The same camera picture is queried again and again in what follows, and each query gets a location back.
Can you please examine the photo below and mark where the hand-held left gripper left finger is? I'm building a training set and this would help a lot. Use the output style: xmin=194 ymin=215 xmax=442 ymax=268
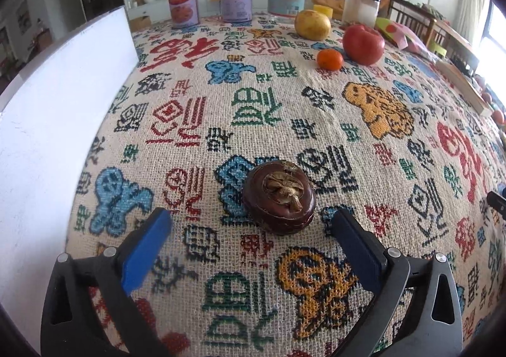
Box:
xmin=40 ymin=207 xmax=173 ymax=357

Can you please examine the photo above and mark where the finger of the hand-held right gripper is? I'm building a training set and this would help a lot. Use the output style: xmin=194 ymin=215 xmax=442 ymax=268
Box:
xmin=487 ymin=190 xmax=506 ymax=220

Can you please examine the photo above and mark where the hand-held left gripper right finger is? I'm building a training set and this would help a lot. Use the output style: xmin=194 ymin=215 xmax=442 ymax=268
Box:
xmin=330 ymin=207 xmax=464 ymax=357

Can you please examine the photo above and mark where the dark brown mangosteen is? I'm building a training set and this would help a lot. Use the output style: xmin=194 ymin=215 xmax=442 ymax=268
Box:
xmin=241 ymin=161 xmax=317 ymax=236

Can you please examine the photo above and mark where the white box with cork base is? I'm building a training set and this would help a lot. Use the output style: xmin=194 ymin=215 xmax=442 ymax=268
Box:
xmin=0 ymin=5 xmax=140 ymax=347

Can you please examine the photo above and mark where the flat wooden board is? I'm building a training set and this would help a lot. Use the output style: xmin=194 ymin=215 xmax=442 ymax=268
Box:
xmin=434 ymin=58 xmax=496 ymax=117

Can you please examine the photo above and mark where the woven patterned tablecloth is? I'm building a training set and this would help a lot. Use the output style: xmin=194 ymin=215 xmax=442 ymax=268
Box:
xmin=64 ymin=11 xmax=506 ymax=357

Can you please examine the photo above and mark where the dark wooden chair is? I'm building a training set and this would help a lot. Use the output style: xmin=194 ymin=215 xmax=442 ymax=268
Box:
xmin=427 ymin=19 xmax=480 ymax=70
xmin=389 ymin=0 xmax=448 ymax=46

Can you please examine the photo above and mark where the orange tangerine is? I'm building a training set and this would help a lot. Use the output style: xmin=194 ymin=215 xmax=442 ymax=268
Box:
xmin=317 ymin=49 xmax=344 ymax=71

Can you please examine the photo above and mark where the green pink packet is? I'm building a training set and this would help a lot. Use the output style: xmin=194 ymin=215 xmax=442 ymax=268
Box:
xmin=373 ymin=16 xmax=420 ymax=50

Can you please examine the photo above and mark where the red apple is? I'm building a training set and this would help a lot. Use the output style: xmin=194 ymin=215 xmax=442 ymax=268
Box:
xmin=342 ymin=23 xmax=386 ymax=66

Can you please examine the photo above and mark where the yellow round fruit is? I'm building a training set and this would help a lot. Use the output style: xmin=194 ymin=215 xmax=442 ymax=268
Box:
xmin=294 ymin=9 xmax=332 ymax=42

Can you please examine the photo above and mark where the brown cardboard box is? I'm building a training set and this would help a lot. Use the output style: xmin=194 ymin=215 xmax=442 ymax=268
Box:
xmin=129 ymin=15 xmax=153 ymax=32

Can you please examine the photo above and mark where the white jar with black lid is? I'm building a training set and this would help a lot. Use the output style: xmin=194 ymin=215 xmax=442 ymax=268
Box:
xmin=342 ymin=0 xmax=382 ymax=29

